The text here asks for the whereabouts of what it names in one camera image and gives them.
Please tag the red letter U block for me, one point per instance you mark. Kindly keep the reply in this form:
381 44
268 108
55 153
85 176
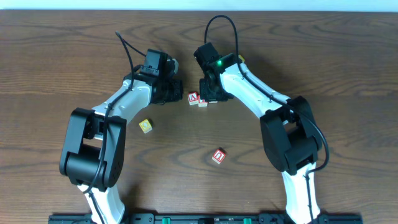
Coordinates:
218 156

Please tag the white patterned wooden block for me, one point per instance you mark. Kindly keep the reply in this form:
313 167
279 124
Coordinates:
175 66

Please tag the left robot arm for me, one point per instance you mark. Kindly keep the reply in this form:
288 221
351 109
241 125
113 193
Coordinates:
93 150

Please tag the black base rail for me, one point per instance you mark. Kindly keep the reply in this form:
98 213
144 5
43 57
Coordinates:
262 218

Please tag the red letter A block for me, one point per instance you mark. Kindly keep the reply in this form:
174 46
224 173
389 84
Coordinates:
193 98

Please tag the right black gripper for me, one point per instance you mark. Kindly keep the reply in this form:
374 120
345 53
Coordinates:
210 92

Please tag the red letter I block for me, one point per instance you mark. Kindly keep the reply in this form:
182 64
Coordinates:
202 102

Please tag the yellow block near centre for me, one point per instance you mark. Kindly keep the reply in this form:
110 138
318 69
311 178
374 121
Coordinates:
146 126

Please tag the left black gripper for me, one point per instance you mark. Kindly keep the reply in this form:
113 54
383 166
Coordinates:
173 91

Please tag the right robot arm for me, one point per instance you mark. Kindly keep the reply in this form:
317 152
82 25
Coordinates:
290 135

